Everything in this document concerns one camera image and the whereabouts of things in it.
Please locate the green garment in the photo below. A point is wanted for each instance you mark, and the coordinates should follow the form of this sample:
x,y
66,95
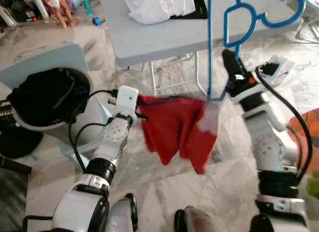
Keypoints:
x,y
314,184

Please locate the dark brown wooden table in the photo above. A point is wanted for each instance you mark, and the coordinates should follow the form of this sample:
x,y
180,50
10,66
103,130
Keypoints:
x,y
12,164

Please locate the silver left robot leg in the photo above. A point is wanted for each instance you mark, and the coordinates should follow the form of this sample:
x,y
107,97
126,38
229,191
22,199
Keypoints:
x,y
119,219

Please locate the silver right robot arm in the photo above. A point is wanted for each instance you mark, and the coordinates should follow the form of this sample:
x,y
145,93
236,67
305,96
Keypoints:
x,y
269,152

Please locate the silver right robot leg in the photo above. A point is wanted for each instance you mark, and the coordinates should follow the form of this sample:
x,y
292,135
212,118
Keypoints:
x,y
197,222

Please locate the light blue basket lid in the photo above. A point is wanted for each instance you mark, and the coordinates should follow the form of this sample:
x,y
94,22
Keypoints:
x,y
45,60

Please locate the child in orange shirt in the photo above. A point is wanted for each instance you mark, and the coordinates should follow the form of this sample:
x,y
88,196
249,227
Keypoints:
x,y
59,7

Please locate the small blue toy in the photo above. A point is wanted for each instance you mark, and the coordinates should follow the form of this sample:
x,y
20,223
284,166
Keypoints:
x,y
96,21

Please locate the black clothes pile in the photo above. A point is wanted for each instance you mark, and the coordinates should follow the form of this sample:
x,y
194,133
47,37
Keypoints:
x,y
45,97

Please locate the teal bottle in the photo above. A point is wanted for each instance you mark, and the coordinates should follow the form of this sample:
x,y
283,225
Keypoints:
x,y
87,3

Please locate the silver robot leg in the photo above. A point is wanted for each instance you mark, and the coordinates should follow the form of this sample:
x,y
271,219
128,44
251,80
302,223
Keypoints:
x,y
119,219
197,222

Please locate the orange cartoon print garment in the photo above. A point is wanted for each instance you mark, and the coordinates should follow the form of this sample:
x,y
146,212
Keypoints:
x,y
311,127

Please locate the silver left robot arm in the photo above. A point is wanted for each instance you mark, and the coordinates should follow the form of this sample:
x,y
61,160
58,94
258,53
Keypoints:
x,y
112,139

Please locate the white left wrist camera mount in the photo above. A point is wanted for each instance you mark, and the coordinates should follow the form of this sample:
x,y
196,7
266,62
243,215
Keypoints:
x,y
127,100

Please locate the blue plastic clothes hanger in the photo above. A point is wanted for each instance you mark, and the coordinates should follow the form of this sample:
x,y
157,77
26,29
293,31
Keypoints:
x,y
209,42

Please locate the red garment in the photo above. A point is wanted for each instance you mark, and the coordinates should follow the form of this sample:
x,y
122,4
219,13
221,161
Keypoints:
x,y
172,127

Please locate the grey folding table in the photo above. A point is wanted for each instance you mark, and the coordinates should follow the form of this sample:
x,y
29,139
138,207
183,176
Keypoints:
x,y
159,40

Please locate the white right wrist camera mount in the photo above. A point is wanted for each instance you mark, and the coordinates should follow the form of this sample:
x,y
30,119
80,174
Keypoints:
x,y
279,67

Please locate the black standing fan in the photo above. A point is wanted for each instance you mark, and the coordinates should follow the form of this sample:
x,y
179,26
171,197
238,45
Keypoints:
x,y
17,144

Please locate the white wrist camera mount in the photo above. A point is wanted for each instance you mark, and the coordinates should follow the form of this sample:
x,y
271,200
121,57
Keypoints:
x,y
127,100
279,67

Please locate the light blue laundry basket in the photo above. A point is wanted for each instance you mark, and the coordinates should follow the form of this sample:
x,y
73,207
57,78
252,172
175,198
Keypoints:
x,y
99,112

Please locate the white cloth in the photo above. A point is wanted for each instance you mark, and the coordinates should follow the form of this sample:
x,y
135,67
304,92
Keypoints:
x,y
154,7

